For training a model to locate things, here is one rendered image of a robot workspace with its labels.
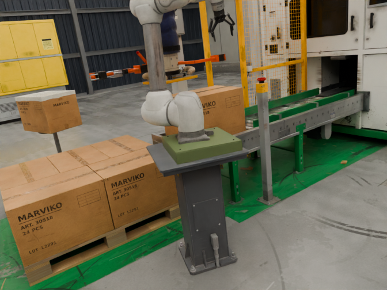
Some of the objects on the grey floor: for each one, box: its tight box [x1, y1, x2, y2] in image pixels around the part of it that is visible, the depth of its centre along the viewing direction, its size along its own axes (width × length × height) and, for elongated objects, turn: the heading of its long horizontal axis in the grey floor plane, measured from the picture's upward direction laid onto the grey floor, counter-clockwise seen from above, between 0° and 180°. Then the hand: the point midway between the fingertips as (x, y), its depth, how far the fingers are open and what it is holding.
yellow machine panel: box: [0, 19, 69, 125], centre depth 854 cm, size 222×91×248 cm, turn 148°
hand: (223, 36), depth 231 cm, fingers open, 13 cm apart
